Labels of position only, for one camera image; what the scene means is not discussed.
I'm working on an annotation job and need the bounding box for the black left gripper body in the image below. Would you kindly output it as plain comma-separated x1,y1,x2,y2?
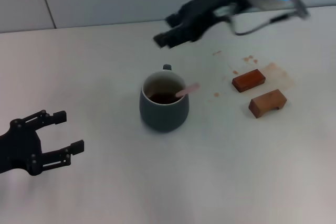
0,120,43,176

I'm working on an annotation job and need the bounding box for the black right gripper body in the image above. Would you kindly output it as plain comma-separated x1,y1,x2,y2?
180,0,249,42

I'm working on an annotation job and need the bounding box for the pink handled metal spoon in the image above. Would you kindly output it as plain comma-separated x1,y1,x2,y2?
175,82,201,99

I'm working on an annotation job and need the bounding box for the dark grey ceramic cup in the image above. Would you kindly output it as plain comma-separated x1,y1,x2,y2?
139,63,190,133

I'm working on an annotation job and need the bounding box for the dark reddish wooden block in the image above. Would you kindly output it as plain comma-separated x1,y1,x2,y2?
232,68,266,93

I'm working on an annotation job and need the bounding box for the light notched wooden block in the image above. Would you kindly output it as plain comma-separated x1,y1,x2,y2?
248,89,288,119

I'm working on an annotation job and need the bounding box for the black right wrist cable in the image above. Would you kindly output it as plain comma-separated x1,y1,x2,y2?
227,0,312,37

